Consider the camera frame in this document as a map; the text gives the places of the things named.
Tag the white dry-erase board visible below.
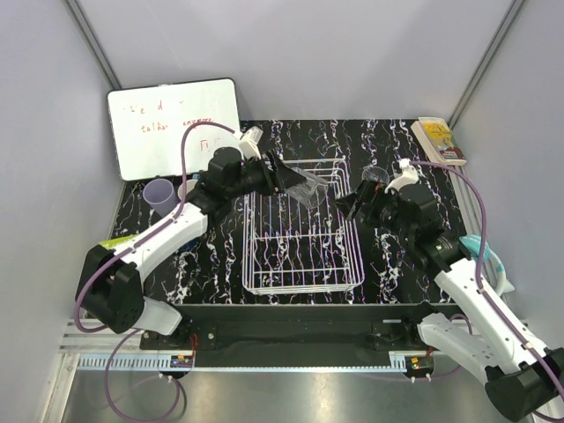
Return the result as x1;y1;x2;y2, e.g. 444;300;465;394
107;78;240;182

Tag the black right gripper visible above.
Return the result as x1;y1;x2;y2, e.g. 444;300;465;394
333;177;414;242

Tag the green treehouse book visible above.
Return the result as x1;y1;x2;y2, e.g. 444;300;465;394
99;234;135;250

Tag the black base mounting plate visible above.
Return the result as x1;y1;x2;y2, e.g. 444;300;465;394
140;302;459;370

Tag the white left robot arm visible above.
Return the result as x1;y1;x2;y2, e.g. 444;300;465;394
74;147;307;349

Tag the white wire dish rack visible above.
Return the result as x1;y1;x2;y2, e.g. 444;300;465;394
242;158;365;295

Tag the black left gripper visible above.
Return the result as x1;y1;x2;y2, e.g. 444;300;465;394
226;149;306;200

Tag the yellow paperback book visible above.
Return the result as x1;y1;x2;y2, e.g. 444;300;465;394
411;117;467;167

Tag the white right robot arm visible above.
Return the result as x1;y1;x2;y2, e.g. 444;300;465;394
336;181;563;422

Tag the aluminium front rail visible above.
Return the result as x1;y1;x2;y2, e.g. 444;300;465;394
59;317;436;378

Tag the teal floral ceramic mug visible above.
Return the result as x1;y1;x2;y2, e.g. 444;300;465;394
177;179;197;202

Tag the lavender plastic cup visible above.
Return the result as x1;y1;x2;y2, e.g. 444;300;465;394
143;178;180;218

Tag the clear glass cup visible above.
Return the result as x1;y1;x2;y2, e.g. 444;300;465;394
361;164;390;185
286;167;329;209

